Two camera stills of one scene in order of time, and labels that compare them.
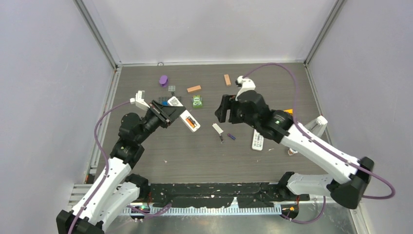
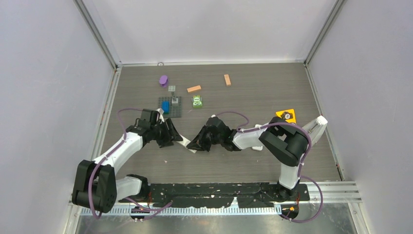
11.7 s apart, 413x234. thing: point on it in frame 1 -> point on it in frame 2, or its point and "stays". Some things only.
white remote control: (173, 101) -> (185, 142)
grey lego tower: (172, 88) stays
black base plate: (248, 194) stays
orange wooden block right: (227, 80) stays
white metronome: (317, 126) stays
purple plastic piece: (163, 81) stays
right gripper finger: (220, 113) -> (202, 141)
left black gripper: (166, 114) -> (170, 135)
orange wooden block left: (190, 89) stays
